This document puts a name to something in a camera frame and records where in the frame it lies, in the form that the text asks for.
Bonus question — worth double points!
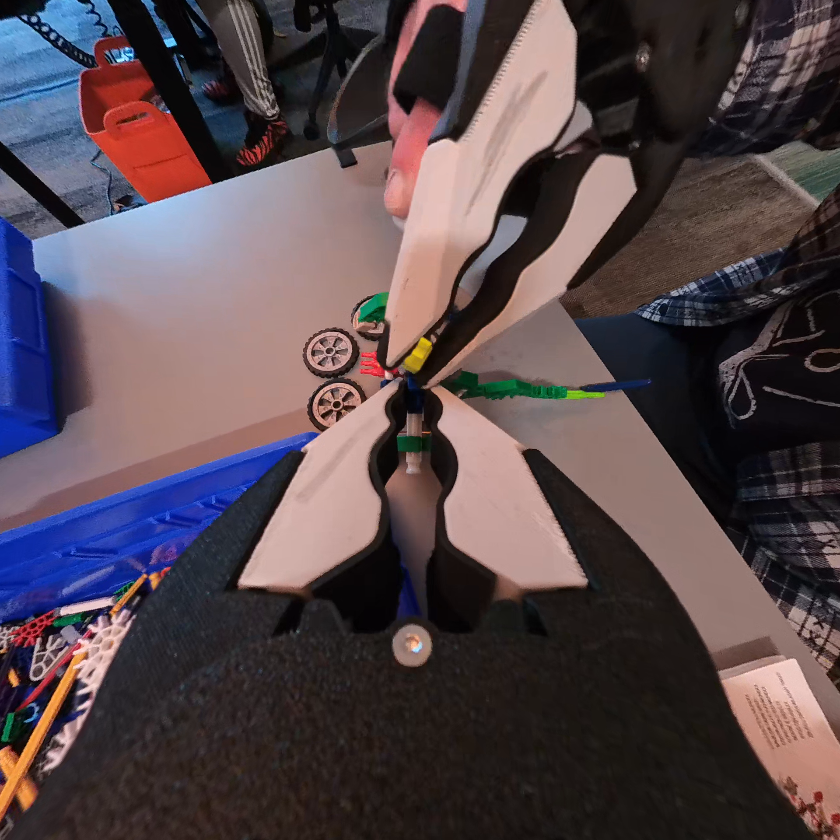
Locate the person's right hand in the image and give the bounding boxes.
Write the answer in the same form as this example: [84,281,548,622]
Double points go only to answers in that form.
[381,0,458,221]

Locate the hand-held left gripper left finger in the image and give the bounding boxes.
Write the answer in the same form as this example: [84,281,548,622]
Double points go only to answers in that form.
[238,381,403,628]

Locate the yellow toy connector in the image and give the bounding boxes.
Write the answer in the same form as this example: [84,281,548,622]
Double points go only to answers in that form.
[401,335,437,378]

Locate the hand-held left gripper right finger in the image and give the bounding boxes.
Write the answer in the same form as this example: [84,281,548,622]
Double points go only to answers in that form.
[423,385,589,630]

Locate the blue toy rod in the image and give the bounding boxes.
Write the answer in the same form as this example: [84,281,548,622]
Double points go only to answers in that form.
[565,378,653,395]

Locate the pile of construction toy pieces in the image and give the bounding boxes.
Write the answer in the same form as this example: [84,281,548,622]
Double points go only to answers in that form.
[0,567,172,817]

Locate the green wheeled toy model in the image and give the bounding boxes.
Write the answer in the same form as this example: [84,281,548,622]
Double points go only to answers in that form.
[302,292,607,434]

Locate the black floor stand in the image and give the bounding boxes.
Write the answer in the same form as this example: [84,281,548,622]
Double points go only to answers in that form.
[112,0,232,185]

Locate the white printed instruction sheet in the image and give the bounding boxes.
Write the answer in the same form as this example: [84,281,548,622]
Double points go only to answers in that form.
[720,657,840,828]

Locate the person's leg in jeans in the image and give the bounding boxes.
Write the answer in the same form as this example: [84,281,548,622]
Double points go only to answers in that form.
[575,309,739,532]

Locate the white toy rod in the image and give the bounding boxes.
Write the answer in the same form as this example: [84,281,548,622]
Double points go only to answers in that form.
[398,401,431,480]

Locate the orange plastic bin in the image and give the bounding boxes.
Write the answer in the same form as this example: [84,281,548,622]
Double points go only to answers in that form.
[79,37,212,206]

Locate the person's right forearm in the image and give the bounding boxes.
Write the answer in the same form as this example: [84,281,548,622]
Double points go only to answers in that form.
[693,0,840,161]

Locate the blue plastic bin with label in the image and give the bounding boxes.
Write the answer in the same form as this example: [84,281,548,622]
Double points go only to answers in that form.
[0,431,319,821]

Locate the empty blue plastic bin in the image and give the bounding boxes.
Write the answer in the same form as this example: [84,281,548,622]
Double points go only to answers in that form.
[0,217,65,460]

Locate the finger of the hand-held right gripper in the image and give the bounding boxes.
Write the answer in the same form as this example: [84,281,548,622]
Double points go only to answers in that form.
[378,0,581,372]
[420,145,644,389]

